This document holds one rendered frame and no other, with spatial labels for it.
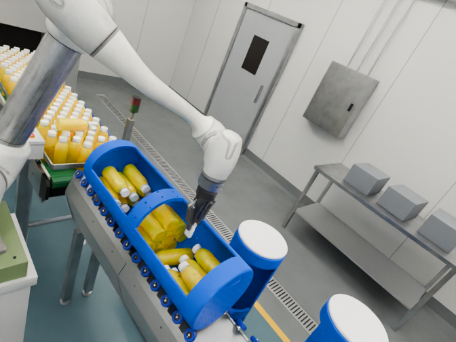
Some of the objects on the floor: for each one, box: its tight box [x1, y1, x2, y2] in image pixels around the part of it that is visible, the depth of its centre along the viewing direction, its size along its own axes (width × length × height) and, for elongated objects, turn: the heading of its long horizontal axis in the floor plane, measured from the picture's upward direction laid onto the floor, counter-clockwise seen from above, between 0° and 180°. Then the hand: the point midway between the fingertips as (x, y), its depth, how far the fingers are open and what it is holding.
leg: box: [82, 251, 100, 297], centre depth 190 cm, size 6×6×63 cm
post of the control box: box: [14, 159, 30, 233], centre depth 169 cm, size 4×4×100 cm
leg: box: [60, 227, 85, 305], centre depth 179 cm, size 6×6×63 cm
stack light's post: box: [122, 118, 134, 141], centre depth 224 cm, size 4×4×110 cm
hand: (190, 229), depth 113 cm, fingers closed
